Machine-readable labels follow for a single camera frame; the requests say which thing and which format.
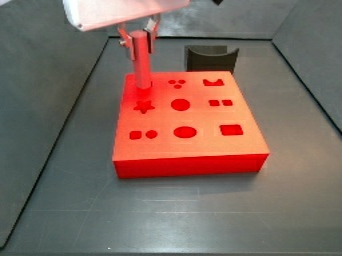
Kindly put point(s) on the red shape-sorting block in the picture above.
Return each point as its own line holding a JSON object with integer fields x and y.
{"x": 187, "y": 126}

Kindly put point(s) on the red hexagon peg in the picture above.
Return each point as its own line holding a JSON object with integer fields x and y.
{"x": 141, "y": 59}

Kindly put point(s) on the black curved holder block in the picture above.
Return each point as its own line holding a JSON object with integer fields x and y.
{"x": 210, "y": 58}

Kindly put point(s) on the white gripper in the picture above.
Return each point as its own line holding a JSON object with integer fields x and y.
{"x": 92, "y": 14}

